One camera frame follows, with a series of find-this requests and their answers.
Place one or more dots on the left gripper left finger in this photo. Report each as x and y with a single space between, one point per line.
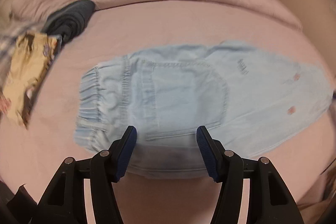
64 201

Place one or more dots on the dark folded garment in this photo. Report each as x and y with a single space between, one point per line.
70 21

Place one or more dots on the light blue strawberry pants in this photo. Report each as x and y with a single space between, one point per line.
250 100

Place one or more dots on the yellow cartoon print garment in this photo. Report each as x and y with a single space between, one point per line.
31 60

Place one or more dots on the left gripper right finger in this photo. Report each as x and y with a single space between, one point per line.
270 200

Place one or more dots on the plaid pillow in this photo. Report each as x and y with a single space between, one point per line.
8 41

